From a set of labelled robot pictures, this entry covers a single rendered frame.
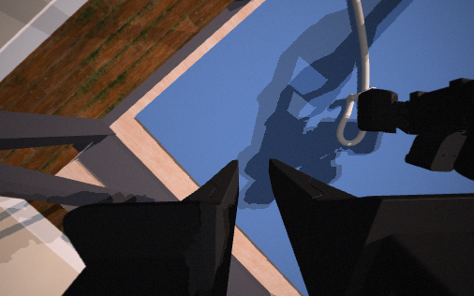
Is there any blue work mat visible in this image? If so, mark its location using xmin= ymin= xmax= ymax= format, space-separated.
xmin=135 ymin=0 xmax=474 ymax=296

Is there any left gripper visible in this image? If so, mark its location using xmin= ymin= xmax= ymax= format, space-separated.
xmin=358 ymin=78 xmax=474 ymax=135

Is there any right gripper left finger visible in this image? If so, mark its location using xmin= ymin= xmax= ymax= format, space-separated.
xmin=63 ymin=160 xmax=239 ymax=296

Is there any white rope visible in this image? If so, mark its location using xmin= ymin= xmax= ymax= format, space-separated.
xmin=336 ymin=0 xmax=377 ymax=146

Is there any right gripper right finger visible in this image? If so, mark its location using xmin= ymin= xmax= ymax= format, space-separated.
xmin=269 ymin=159 xmax=474 ymax=296

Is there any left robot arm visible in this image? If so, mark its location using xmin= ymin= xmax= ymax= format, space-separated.
xmin=405 ymin=123 xmax=474 ymax=181

